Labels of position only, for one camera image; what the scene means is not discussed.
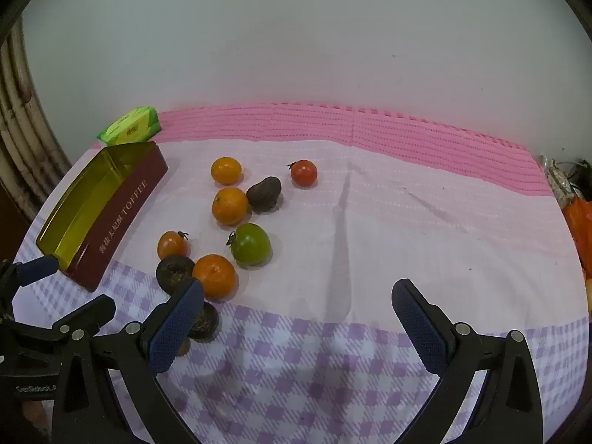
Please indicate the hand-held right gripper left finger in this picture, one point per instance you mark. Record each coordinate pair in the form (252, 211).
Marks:
(178, 321)

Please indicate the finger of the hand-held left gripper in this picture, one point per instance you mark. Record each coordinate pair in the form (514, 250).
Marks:
(39, 266)
(92, 311)

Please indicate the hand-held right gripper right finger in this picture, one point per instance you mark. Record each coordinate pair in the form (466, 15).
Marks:
(418, 328)

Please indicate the round dark brown fruit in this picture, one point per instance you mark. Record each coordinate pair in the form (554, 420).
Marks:
(173, 273)
(208, 321)

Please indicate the mandarin orange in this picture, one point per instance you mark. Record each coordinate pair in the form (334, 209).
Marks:
(226, 170)
(215, 275)
(230, 206)

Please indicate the small orange-red tomato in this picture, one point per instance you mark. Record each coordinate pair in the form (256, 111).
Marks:
(172, 246)

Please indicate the red and gold tin box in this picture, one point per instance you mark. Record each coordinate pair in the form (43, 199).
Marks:
(115, 222)

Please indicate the green tomato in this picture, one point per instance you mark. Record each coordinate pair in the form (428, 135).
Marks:
(251, 244)

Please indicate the wrinkled dark brown fruit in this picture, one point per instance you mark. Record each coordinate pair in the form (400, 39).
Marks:
(264, 194)

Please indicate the red tomato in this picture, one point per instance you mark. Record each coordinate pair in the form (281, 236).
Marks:
(303, 173)

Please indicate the brown wooden cabinet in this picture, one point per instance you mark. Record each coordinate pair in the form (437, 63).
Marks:
(14, 222)

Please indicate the pink and purple checked cloth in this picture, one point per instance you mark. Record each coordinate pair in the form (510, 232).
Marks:
(370, 240)

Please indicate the green tissue pack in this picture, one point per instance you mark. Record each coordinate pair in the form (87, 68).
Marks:
(129, 127)

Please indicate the orange plastic bag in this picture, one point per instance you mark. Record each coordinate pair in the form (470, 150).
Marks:
(580, 226)

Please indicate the clear plastic wrapper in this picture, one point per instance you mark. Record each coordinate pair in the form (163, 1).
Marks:
(555, 173)

